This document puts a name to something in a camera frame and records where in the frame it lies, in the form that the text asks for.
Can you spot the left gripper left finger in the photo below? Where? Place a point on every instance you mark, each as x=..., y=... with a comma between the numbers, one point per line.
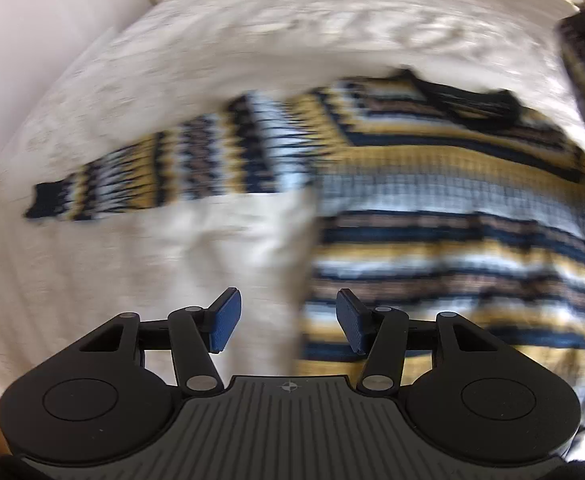
x=196, y=333

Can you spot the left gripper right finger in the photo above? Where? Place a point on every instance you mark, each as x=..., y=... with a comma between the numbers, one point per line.
x=378, y=334

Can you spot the striped knit sweater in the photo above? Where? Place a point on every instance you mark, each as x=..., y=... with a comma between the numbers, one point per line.
x=414, y=195

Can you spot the cream embroidered bedspread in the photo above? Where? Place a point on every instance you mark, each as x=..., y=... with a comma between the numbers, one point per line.
x=187, y=58

